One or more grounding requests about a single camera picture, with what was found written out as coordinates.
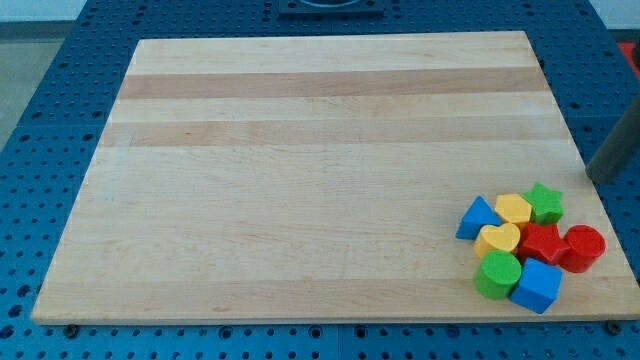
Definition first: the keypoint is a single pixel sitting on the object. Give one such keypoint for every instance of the red object at edge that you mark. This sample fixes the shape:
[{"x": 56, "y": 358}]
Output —
[{"x": 627, "y": 49}]

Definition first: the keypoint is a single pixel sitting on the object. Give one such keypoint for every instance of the yellow hexagon block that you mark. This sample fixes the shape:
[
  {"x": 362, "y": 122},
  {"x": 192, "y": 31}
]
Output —
[{"x": 514, "y": 209}]

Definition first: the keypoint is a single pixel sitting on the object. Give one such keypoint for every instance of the red star block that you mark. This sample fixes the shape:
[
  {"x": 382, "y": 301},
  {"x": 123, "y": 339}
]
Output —
[{"x": 543, "y": 243}]

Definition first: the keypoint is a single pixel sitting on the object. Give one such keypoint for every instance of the green star block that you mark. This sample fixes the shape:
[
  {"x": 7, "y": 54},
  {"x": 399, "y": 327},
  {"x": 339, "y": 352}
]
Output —
[{"x": 546, "y": 204}]

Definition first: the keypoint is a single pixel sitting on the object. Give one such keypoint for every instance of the blue cube block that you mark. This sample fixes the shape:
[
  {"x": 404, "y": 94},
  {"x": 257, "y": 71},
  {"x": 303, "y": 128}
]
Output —
[{"x": 538, "y": 287}]

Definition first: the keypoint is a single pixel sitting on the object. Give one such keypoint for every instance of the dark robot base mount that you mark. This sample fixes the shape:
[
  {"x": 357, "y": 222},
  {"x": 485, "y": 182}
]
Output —
[{"x": 329, "y": 7}]

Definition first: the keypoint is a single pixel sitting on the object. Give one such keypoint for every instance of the light wooden board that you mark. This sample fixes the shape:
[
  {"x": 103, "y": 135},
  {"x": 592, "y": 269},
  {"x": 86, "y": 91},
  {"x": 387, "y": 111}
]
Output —
[{"x": 318, "y": 179}]

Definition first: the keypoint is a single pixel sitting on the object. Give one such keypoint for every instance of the blue triangle block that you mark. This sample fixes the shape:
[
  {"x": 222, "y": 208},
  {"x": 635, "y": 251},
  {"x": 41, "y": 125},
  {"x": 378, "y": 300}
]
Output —
[{"x": 477, "y": 216}]

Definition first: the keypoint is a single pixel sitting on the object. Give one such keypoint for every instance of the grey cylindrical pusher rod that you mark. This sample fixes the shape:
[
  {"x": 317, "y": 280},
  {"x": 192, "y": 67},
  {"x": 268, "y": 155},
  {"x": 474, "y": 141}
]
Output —
[{"x": 618, "y": 149}]

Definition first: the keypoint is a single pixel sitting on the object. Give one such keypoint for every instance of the red cylinder block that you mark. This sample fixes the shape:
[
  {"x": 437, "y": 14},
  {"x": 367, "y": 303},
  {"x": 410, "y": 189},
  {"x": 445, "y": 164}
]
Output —
[{"x": 585, "y": 246}]

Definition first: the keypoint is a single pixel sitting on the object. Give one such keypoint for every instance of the green cylinder block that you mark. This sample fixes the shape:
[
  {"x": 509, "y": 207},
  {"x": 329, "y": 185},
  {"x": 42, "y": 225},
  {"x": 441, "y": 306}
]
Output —
[{"x": 497, "y": 275}]

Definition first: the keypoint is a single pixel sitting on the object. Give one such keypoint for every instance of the yellow heart block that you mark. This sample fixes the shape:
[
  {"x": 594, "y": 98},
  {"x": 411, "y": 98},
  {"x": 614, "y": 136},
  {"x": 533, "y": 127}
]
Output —
[{"x": 505, "y": 237}]

